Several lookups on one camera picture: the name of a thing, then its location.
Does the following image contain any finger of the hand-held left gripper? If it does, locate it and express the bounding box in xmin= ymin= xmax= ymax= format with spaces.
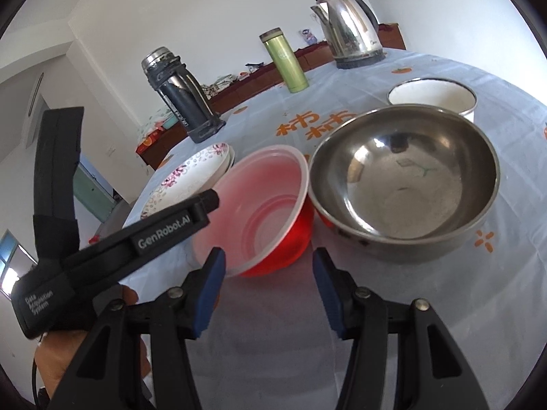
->
xmin=189 ymin=190 xmax=221 ymax=228

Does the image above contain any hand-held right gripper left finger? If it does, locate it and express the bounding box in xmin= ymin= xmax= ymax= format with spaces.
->
xmin=43 ymin=247 xmax=226 ymax=410

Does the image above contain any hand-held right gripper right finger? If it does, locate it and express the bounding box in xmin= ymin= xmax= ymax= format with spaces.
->
xmin=312 ymin=247 xmax=490 ymax=410

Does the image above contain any white plate with pink flowers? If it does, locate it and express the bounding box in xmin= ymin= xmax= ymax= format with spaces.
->
xmin=140 ymin=143 xmax=231 ymax=220

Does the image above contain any white plate with red flowers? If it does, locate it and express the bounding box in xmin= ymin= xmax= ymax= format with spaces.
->
xmin=214 ymin=145 xmax=237 ymax=182

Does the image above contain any red plastic bowl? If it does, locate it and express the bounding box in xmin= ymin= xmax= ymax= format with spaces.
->
xmin=191 ymin=145 xmax=316 ymax=278

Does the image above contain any stainless steel bowl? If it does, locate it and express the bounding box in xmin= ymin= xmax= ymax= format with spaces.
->
xmin=308 ymin=106 xmax=501 ymax=264

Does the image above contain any white enamel bowl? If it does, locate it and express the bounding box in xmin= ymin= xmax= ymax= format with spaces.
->
xmin=387 ymin=78 xmax=478 ymax=124

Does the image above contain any person's left hand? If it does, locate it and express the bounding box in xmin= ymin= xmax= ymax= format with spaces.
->
xmin=34 ymin=285 xmax=139 ymax=401

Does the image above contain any light blue printed tablecloth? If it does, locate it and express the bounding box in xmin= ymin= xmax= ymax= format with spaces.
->
xmin=122 ymin=47 xmax=547 ymax=410

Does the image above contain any green door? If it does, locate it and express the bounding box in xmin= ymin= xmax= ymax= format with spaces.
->
xmin=72 ymin=160 xmax=114 ymax=223

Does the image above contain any black vacuum flask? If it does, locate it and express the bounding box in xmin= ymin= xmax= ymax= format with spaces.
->
xmin=141 ymin=47 xmax=226 ymax=144

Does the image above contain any brown wooden sideboard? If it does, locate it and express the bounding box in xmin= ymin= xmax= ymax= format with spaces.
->
xmin=136 ymin=23 xmax=406 ymax=172

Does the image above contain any green tumbler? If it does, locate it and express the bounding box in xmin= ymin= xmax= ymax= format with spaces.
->
xmin=259 ymin=28 xmax=308 ymax=94

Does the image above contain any stainless steel electric kettle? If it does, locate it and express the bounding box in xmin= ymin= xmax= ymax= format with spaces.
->
xmin=310 ymin=0 xmax=385 ymax=70

